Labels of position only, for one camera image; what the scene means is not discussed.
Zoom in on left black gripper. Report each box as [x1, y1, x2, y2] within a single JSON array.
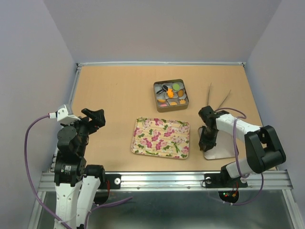
[[62, 107, 106, 153]]

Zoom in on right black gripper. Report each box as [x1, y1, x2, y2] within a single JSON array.
[[199, 125, 218, 150]]

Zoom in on brown tin lid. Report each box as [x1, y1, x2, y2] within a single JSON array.
[[203, 131, 235, 160]]

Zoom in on metal tongs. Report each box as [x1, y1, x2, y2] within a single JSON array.
[[206, 83, 232, 110]]

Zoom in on brown cookie tin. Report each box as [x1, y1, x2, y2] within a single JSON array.
[[153, 79, 189, 113]]

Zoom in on orange fish cookie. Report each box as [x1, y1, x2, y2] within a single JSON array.
[[166, 88, 174, 98]]

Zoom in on green sandwich cookie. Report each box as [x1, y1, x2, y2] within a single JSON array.
[[172, 83, 180, 91]]

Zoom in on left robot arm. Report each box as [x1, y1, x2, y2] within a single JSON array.
[[54, 108, 106, 229]]

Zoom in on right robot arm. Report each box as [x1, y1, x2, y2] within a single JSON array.
[[198, 106, 286, 188]]

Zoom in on floral serving tray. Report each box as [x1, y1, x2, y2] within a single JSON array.
[[131, 117, 190, 160]]

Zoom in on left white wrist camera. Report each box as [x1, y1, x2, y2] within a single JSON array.
[[48, 104, 78, 125]]

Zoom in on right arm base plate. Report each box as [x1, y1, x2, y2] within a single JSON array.
[[204, 173, 248, 188]]

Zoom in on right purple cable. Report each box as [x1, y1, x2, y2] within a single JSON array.
[[215, 107, 264, 206]]

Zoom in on purple cable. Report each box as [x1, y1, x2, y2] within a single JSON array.
[[215, 107, 264, 206], [24, 114, 133, 227]]

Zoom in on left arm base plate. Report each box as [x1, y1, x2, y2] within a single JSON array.
[[98, 173, 122, 190]]

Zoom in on aluminium front rail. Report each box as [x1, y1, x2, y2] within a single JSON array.
[[38, 170, 293, 192]]

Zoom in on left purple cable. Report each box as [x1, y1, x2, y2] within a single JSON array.
[[24, 114, 133, 227]]

